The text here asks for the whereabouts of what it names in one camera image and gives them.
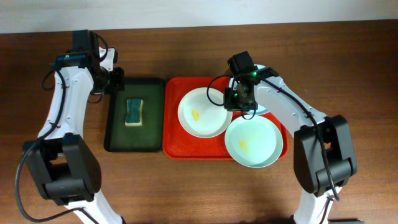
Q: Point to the mint green plate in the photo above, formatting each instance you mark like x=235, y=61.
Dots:
x=254, y=143

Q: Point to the red tray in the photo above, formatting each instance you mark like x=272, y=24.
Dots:
x=179, y=144

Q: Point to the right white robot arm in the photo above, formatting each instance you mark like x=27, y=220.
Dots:
x=324, y=157

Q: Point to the green yellow sponge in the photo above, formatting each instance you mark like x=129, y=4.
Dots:
x=134, y=112

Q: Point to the light blue plate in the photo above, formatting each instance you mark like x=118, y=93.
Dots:
x=250, y=83

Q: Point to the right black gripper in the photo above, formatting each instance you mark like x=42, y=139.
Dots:
x=230, y=107

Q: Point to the dark green tray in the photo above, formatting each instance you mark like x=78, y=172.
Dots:
x=145, y=138

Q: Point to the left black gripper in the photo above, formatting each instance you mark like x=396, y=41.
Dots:
x=117, y=78

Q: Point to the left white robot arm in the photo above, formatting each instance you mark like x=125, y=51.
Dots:
x=61, y=164

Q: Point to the white plate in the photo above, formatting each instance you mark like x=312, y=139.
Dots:
x=199, y=117

